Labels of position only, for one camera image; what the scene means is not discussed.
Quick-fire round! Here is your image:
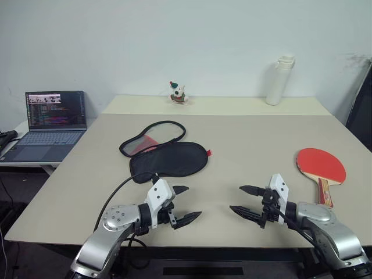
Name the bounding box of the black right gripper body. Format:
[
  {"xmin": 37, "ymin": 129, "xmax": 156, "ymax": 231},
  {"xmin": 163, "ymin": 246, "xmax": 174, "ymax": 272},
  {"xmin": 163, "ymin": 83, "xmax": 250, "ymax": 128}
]
[{"xmin": 259, "ymin": 187, "xmax": 281, "ymax": 231}]

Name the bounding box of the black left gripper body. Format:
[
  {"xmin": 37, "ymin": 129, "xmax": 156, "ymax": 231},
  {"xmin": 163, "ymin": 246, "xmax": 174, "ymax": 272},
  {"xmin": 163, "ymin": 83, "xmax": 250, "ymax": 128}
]
[{"xmin": 158, "ymin": 188, "xmax": 178, "ymax": 231}]

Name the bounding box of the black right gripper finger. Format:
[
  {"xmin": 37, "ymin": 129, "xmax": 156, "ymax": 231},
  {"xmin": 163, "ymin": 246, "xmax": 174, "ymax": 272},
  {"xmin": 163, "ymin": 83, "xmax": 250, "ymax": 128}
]
[
  {"xmin": 238, "ymin": 185, "xmax": 266, "ymax": 197},
  {"xmin": 229, "ymin": 205, "xmax": 263, "ymax": 223}
]

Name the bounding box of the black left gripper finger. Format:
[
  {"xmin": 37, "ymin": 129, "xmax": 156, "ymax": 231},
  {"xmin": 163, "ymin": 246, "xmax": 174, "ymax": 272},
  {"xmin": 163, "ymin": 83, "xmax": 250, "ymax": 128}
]
[
  {"xmin": 174, "ymin": 210, "xmax": 203, "ymax": 231},
  {"xmin": 173, "ymin": 184, "xmax": 190, "ymax": 199}
]

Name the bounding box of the red and black paddle case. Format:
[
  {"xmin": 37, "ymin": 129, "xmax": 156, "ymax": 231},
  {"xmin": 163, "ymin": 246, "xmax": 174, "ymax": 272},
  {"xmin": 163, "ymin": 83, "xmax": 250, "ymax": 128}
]
[{"xmin": 119, "ymin": 120, "xmax": 213, "ymax": 185}]

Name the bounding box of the red table tennis paddle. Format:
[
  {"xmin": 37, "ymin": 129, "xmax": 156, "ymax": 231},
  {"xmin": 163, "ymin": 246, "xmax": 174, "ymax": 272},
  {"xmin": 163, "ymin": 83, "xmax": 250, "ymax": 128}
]
[{"xmin": 295, "ymin": 148, "xmax": 348, "ymax": 208}]

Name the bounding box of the dark table underframe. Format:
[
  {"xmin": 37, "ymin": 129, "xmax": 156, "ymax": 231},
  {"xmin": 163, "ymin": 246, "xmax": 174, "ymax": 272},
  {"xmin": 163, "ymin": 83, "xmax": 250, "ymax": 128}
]
[{"xmin": 37, "ymin": 243, "xmax": 320, "ymax": 279}]

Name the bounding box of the white plush dog toy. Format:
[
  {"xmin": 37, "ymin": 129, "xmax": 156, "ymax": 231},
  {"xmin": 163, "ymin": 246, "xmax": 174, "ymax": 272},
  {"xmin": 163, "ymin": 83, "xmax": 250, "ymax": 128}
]
[{"xmin": 167, "ymin": 81, "xmax": 190, "ymax": 106}]

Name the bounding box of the white water bottle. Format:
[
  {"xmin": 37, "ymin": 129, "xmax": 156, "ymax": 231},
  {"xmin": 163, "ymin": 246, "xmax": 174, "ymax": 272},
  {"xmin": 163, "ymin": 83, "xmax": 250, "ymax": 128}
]
[{"xmin": 265, "ymin": 54, "xmax": 297, "ymax": 106}]

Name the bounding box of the black office chair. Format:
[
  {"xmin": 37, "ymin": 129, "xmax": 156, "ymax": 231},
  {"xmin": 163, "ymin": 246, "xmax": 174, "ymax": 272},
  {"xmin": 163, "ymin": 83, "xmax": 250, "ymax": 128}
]
[{"xmin": 345, "ymin": 57, "xmax": 372, "ymax": 152}]

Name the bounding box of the open grey laptop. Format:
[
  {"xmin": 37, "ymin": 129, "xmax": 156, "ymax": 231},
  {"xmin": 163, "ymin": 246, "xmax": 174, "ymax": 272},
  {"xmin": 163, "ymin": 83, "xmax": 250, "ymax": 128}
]
[{"xmin": 0, "ymin": 90, "xmax": 88, "ymax": 163}]

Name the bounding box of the white side table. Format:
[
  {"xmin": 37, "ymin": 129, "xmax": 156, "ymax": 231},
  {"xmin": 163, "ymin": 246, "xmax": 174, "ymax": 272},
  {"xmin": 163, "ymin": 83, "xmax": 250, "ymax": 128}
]
[{"xmin": 0, "ymin": 120, "xmax": 62, "ymax": 176}]

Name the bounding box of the black pouch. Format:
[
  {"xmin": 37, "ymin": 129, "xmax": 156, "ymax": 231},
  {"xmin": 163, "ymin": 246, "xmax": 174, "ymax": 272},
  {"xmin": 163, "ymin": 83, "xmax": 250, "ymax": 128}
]
[{"xmin": 0, "ymin": 130, "xmax": 19, "ymax": 151}]

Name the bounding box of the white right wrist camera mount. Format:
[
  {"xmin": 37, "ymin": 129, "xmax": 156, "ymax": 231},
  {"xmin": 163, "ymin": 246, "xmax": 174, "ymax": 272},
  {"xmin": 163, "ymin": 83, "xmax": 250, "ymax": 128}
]
[{"xmin": 268, "ymin": 173, "xmax": 291, "ymax": 226}]

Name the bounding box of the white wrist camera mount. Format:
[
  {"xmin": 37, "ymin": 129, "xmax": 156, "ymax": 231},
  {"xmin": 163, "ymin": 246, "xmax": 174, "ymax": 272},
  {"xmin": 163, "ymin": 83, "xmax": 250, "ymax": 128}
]
[
  {"xmin": 144, "ymin": 178, "xmax": 177, "ymax": 229},
  {"xmin": 268, "ymin": 173, "xmax": 291, "ymax": 226}
]

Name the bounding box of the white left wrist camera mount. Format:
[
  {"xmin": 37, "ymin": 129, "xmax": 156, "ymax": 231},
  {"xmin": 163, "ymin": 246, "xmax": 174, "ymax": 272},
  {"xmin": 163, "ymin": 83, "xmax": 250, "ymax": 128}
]
[{"xmin": 144, "ymin": 178, "xmax": 177, "ymax": 229}]

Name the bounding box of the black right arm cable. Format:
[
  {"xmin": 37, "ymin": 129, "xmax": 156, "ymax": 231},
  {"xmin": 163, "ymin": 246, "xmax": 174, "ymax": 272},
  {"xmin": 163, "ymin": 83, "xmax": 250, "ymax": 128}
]
[{"xmin": 278, "ymin": 211, "xmax": 318, "ymax": 248}]

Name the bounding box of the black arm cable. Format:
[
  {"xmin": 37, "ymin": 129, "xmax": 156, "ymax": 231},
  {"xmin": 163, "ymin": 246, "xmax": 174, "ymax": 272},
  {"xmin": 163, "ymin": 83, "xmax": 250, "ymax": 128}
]
[
  {"xmin": 278, "ymin": 211, "xmax": 318, "ymax": 248},
  {"xmin": 93, "ymin": 171, "xmax": 160, "ymax": 271}
]

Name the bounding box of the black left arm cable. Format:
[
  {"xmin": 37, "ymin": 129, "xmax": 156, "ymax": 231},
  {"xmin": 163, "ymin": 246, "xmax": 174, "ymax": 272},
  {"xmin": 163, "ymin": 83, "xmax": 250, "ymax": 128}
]
[{"xmin": 93, "ymin": 171, "xmax": 160, "ymax": 271}]

